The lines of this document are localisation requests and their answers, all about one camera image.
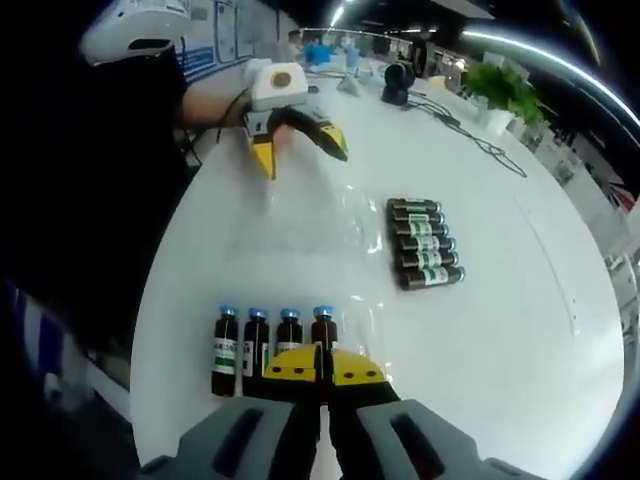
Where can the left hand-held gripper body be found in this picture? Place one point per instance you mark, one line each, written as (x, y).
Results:
(277, 82)

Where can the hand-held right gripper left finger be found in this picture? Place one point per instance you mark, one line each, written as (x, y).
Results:
(295, 425)

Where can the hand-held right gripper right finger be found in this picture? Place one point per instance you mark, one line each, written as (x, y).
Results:
(350, 425)

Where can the brown medicine bottle blue cap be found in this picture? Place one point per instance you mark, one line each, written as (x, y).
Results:
(255, 345)
(288, 332)
(324, 330)
(225, 350)

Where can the clear plastic box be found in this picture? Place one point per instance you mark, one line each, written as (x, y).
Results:
(365, 225)

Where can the row of brown medicine bottles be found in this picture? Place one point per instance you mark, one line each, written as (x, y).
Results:
(425, 245)

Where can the person's left hand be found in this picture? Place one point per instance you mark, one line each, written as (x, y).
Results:
(287, 137)

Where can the heap of blue things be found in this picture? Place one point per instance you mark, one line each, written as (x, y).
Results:
(320, 54)

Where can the black round desk device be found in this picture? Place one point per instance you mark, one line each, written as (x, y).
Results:
(398, 82)

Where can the green plant in white pot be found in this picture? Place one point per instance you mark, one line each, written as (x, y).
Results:
(500, 90)

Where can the clear plastic strip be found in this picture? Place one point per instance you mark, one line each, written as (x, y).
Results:
(550, 260)

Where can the long ceiling light strip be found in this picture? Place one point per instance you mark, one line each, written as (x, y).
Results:
(575, 60)

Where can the white and blue wall poster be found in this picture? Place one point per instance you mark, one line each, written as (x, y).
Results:
(230, 35)

